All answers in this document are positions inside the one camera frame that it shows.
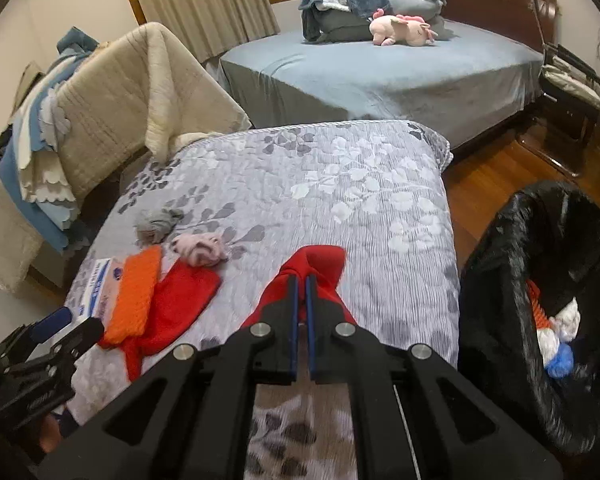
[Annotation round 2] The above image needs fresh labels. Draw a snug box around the cream scalloped cloth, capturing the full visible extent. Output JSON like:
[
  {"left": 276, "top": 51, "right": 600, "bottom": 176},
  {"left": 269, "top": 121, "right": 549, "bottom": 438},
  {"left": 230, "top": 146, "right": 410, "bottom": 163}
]
[{"left": 15, "top": 85, "right": 78, "bottom": 206}]

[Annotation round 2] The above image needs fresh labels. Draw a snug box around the black folding chair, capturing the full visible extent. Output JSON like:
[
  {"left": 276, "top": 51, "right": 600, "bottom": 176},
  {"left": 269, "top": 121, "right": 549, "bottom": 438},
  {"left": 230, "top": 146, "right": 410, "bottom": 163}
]
[{"left": 515, "top": 42, "right": 600, "bottom": 178}]

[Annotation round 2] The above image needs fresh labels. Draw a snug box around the light blue scalloped cloth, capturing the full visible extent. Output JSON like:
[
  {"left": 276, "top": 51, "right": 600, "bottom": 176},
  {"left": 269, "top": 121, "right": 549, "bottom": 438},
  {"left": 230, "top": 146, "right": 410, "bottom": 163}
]
[{"left": 37, "top": 87, "right": 71, "bottom": 151}]

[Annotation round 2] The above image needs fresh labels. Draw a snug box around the pink plush toy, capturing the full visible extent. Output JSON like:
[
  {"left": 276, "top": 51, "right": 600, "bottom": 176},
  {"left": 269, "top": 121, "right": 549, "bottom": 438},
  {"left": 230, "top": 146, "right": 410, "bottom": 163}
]
[{"left": 369, "top": 8, "right": 438, "bottom": 47}]

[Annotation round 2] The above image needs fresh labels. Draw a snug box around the beige chair cushion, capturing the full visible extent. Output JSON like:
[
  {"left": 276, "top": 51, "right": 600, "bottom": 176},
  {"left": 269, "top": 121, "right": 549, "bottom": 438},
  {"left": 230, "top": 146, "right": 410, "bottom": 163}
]
[{"left": 542, "top": 55, "right": 600, "bottom": 111}]

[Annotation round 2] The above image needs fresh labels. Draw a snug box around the tan cloth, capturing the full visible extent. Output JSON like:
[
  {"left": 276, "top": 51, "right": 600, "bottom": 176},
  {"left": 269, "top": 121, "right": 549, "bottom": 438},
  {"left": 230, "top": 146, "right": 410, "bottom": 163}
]
[{"left": 15, "top": 60, "right": 46, "bottom": 106}]

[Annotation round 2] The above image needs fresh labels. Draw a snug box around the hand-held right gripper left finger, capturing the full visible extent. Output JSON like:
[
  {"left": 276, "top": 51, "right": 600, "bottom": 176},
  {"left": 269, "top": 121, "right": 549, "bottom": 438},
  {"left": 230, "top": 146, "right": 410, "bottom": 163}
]
[{"left": 37, "top": 275, "right": 301, "bottom": 480}]

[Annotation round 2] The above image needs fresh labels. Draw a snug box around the black bagged trash bin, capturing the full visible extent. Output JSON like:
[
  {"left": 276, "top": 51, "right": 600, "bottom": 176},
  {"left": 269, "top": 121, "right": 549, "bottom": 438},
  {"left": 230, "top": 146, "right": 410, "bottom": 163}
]
[{"left": 457, "top": 180, "right": 600, "bottom": 456}]

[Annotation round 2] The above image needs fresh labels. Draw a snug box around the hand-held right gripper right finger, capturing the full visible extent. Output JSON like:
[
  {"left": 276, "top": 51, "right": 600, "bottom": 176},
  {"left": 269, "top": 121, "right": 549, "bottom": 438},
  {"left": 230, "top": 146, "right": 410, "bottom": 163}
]
[{"left": 305, "top": 274, "right": 563, "bottom": 480}]

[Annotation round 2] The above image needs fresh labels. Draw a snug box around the white and blue carton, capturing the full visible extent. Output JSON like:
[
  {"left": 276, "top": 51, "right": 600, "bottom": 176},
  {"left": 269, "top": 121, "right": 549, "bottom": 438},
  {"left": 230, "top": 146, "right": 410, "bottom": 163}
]
[{"left": 70, "top": 257, "right": 131, "bottom": 321}]

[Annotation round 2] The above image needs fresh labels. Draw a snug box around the white tissue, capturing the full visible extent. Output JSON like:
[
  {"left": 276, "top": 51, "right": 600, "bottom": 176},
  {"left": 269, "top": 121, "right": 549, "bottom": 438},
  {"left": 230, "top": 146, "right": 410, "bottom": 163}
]
[{"left": 537, "top": 330, "right": 561, "bottom": 368}]

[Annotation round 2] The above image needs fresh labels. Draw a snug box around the bed with blue sheet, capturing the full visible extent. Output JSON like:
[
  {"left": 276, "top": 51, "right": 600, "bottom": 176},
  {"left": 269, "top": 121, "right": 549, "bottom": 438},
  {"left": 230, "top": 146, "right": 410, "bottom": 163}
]
[{"left": 219, "top": 19, "right": 546, "bottom": 151}]

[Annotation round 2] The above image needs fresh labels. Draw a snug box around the grey floral quilt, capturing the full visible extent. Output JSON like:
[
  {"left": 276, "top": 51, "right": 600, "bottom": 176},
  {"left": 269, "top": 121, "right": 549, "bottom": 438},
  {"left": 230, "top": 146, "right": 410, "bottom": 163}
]
[{"left": 62, "top": 120, "right": 461, "bottom": 480}]

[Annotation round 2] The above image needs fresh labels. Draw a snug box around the orange foam net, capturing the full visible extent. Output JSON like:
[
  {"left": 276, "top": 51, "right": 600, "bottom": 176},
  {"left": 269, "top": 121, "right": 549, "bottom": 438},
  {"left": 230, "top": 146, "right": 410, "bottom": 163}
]
[{"left": 100, "top": 246, "right": 162, "bottom": 346}]

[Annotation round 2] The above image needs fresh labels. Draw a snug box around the red cloth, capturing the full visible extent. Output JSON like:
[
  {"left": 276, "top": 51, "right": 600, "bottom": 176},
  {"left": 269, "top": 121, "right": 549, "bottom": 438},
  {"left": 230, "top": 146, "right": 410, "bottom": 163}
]
[
  {"left": 97, "top": 262, "right": 222, "bottom": 381},
  {"left": 240, "top": 245, "right": 356, "bottom": 331}
]

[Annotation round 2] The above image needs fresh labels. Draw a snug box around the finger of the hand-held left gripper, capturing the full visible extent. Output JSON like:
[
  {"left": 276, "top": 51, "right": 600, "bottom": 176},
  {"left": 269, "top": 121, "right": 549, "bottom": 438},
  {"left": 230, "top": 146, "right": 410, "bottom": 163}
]
[
  {"left": 0, "top": 306, "right": 74, "bottom": 361},
  {"left": 15, "top": 317, "right": 106, "bottom": 376}
]

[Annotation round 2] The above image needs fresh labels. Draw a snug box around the grey pillow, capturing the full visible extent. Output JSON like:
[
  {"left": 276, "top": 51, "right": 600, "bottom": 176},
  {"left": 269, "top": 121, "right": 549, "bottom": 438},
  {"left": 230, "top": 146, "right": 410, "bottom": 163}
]
[{"left": 315, "top": 7, "right": 453, "bottom": 43}]

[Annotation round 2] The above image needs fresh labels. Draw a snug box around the beige quilted table cover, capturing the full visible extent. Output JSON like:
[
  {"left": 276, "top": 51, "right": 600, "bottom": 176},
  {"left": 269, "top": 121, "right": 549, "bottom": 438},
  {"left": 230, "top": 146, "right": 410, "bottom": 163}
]
[{"left": 0, "top": 22, "right": 253, "bottom": 293}]

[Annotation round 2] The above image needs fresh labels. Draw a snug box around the blue plastic bag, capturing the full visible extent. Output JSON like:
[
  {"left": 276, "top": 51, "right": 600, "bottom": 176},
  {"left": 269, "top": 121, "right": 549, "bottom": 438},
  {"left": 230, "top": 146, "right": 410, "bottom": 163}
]
[{"left": 545, "top": 344, "right": 575, "bottom": 380}]

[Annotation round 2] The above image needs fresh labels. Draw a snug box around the dark wooden headboard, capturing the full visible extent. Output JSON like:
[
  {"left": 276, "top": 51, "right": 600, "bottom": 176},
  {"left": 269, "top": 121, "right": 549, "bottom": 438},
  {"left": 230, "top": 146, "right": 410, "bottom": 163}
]
[{"left": 440, "top": 0, "right": 558, "bottom": 53}]

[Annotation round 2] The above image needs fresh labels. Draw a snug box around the blue felt cloth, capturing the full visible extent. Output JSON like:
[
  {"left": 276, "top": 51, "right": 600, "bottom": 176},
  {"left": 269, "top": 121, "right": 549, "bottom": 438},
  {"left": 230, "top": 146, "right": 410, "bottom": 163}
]
[{"left": 0, "top": 125, "right": 88, "bottom": 253}]

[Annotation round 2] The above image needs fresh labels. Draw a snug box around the red mesh net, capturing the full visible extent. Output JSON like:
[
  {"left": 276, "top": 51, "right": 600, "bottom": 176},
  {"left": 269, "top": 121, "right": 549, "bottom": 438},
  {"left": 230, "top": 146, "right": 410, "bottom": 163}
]
[{"left": 526, "top": 280, "right": 551, "bottom": 333}]

